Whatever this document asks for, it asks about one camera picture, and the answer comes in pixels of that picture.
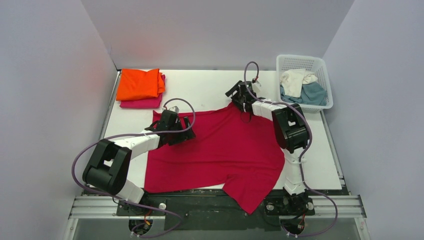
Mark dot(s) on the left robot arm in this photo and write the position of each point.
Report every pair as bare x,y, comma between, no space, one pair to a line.
109,163

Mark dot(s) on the folded orange t-shirt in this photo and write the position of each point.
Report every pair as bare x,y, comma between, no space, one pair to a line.
127,88

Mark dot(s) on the folded pink t-shirt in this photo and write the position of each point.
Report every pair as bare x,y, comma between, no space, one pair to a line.
142,103

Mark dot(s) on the white plastic basket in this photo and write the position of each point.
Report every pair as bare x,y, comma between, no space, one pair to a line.
317,65

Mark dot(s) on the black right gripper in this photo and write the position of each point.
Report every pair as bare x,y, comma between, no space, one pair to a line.
238,94

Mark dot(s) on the white cloth in basket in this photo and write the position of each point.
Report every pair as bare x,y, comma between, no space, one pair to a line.
292,80

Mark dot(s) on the red t-shirt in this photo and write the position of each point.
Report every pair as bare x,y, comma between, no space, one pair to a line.
230,148

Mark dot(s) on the aluminium rail frame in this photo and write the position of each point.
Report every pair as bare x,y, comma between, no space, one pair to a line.
353,227

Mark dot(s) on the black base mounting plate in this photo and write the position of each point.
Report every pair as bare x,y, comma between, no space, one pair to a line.
214,210

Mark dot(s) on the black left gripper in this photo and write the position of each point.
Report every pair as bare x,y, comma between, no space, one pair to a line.
182,130

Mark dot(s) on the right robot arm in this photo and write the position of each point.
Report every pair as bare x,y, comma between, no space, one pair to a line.
290,129

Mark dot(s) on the blue cloth in basket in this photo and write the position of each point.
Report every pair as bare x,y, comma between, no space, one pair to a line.
311,94

